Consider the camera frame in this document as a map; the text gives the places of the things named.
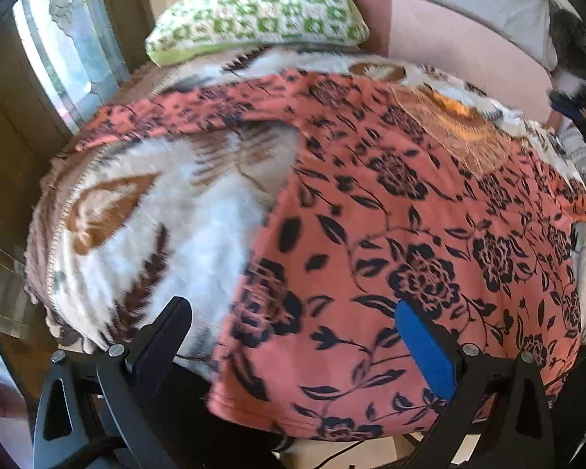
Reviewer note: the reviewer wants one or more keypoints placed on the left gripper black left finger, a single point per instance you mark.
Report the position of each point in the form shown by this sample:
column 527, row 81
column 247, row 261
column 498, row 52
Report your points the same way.
column 130, row 374

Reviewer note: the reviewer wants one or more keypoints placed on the pink bolster cushion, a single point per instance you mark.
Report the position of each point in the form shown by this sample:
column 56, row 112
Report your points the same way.
column 423, row 32

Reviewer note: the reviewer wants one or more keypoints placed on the leaf print fleece blanket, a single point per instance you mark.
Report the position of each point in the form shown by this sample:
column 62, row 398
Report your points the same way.
column 121, row 228

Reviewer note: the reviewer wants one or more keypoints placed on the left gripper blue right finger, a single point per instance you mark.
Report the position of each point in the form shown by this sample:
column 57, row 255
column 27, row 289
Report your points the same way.
column 457, row 374

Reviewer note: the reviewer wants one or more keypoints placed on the salmon black floral garment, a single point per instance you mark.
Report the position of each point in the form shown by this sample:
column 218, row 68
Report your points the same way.
column 375, row 211

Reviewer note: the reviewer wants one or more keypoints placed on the green checkered pillow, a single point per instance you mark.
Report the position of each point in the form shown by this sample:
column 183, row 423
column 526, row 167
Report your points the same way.
column 190, row 28

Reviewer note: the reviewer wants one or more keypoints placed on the stained glass door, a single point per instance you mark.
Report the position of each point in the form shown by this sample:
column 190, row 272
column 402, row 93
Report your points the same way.
column 60, row 60

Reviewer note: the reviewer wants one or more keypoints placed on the black fuzzy garment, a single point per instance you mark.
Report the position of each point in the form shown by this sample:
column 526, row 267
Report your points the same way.
column 568, row 34

